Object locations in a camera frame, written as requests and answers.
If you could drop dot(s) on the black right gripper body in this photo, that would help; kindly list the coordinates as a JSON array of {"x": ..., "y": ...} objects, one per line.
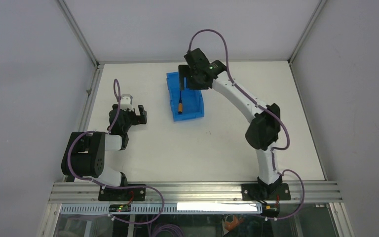
[{"x": 193, "y": 83}]

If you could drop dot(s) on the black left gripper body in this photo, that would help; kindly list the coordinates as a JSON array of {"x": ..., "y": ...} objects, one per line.
[{"x": 131, "y": 119}]

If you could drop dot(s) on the orange handled screwdriver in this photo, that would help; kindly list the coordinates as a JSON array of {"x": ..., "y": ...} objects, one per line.
[{"x": 180, "y": 104}]

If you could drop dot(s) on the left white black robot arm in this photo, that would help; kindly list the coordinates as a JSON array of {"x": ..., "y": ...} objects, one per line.
[{"x": 84, "y": 157}]

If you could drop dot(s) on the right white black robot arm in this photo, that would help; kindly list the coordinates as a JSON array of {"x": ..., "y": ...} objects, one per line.
[{"x": 264, "y": 121}]

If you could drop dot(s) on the blue plastic bin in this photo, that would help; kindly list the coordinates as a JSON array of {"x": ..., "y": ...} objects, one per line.
[{"x": 193, "y": 104}]

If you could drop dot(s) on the orange object under table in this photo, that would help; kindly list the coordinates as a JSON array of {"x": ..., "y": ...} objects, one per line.
[{"x": 232, "y": 221}]

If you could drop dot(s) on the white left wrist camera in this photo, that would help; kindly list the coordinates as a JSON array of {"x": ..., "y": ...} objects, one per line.
[{"x": 126, "y": 102}]

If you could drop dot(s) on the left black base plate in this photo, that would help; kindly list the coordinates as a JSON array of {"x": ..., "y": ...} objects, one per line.
[{"x": 133, "y": 193}]

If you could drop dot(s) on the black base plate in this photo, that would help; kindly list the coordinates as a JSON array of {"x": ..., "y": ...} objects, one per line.
[
  {"x": 252, "y": 191},
  {"x": 133, "y": 193}
]

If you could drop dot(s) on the aluminium front rail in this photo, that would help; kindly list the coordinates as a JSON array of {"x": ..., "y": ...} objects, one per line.
[{"x": 226, "y": 192}]

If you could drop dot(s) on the white slotted cable duct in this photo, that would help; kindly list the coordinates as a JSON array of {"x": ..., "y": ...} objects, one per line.
[{"x": 152, "y": 209}]

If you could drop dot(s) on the aluminium left frame post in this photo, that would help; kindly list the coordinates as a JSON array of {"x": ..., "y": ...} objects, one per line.
[{"x": 77, "y": 31}]

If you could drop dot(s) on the aluminium frame post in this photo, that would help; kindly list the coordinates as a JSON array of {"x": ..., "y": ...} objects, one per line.
[
  {"x": 77, "y": 31},
  {"x": 321, "y": 4}
]

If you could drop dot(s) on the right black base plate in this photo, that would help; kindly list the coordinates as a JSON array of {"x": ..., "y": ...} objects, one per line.
[{"x": 252, "y": 191}]

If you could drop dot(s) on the aluminium right frame post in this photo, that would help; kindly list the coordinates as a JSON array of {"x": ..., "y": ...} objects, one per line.
[{"x": 321, "y": 4}]

